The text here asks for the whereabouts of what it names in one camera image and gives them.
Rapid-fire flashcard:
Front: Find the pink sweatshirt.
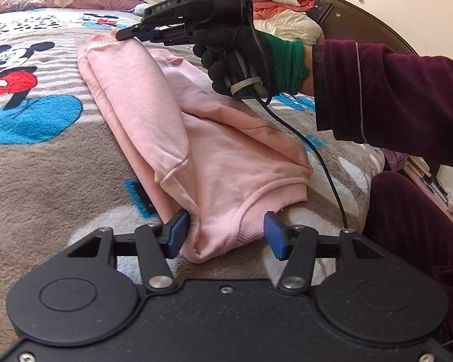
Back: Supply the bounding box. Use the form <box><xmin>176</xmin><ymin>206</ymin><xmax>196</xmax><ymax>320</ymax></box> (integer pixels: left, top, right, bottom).
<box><xmin>77</xmin><ymin>33</ymin><xmax>313</xmax><ymax>264</ymax></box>

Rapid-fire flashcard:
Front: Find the right forearm maroon sleeve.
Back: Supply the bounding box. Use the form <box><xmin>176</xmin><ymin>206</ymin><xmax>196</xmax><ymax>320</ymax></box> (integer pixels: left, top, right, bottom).
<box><xmin>312</xmin><ymin>40</ymin><xmax>453</xmax><ymax>167</ymax></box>

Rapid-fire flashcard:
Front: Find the right gloved hand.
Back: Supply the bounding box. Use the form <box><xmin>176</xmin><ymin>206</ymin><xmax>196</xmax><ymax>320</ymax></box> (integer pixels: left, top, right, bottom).
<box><xmin>194</xmin><ymin>25</ymin><xmax>309</xmax><ymax>98</ymax></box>

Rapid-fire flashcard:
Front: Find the cream white duvet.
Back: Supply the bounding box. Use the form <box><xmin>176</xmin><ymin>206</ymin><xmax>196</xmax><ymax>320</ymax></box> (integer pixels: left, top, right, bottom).
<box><xmin>142</xmin><ymin>0</ymin><xmax>325</xmax><ymax>46</ymax></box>

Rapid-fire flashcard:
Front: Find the purple floral quilt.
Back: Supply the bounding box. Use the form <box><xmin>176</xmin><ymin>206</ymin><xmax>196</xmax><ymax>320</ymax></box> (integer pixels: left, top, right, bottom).
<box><xmin>0</xmin><ymin>0</ymin><xmax>141</xmax><ymax>14</ymax></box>

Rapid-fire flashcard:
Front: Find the dark wooden bed headboard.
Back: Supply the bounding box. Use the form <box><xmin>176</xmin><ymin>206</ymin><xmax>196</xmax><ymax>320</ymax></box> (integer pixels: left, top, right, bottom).
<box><xmin>306</xmin><ymin>0</ymin><xmax>416</xmax><ymax>54</ymax></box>

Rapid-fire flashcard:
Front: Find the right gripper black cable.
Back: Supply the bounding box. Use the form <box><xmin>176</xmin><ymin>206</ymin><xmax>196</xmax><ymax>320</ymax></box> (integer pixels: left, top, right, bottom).
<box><xmin>249</xmin><ymin>25</ymin><xmax>349</xmax><ymax>230</ymax></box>

